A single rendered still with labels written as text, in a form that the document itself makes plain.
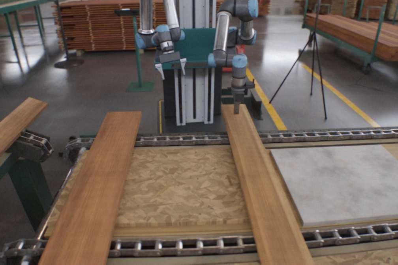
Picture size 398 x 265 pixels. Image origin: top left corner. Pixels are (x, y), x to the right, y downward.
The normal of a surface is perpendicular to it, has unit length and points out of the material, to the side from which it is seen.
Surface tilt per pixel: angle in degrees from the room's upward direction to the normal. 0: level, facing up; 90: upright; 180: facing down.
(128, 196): 0
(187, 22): 90
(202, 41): 90
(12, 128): 22
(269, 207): 0
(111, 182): 0
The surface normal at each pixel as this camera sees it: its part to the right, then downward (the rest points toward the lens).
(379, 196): 0.00, -0.88
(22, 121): 0.37, -0.83
